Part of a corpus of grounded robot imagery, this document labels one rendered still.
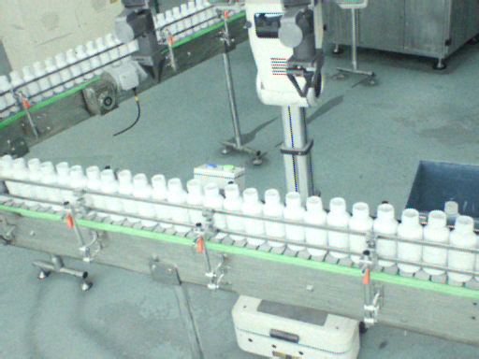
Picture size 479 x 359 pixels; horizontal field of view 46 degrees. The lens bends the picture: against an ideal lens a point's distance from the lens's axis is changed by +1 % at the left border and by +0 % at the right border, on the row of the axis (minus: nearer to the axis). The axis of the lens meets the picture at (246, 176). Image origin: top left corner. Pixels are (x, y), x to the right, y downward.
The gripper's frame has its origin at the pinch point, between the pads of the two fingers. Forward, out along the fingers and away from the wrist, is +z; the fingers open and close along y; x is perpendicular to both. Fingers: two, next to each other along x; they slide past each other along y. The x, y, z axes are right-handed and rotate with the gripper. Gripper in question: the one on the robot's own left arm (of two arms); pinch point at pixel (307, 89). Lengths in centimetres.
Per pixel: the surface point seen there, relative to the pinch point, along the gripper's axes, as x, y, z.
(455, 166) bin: -33, 46, 46
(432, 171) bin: -26, 46, 49
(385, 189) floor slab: 15, 165, 137
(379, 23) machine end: 64, 366, 97
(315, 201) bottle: -4.7, -12.6, 25.3
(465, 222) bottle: -40.6, -12.4, 25.5
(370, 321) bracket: -21, -24, 51
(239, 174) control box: 24.7, 2.2, 29.8
